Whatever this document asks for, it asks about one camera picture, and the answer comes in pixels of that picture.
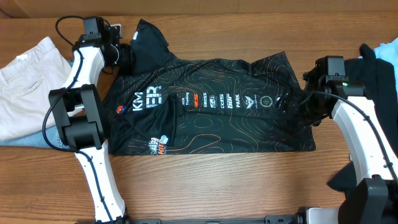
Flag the black printed cycling jersey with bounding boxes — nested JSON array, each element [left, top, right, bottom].
[[104, 20, 316, 156]]

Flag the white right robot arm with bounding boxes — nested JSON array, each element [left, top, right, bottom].
[[297, 56, 397, 224]]

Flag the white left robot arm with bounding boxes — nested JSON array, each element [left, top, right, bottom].
[[45, 16, 132, 223]]

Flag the black garment pile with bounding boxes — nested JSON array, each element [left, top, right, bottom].
[[328, 58, 397, 194]]

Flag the light blue garment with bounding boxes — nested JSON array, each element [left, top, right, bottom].
[[359, 39, 397, 70]]

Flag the beige folded trousers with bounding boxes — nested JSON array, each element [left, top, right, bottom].
[[1, 37, 72, 141]]

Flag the blue folded jeans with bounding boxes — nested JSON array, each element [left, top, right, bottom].
[[0, 60, 75, 148]]

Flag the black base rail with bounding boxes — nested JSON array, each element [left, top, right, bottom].
[[124, 207, 340, 224]]

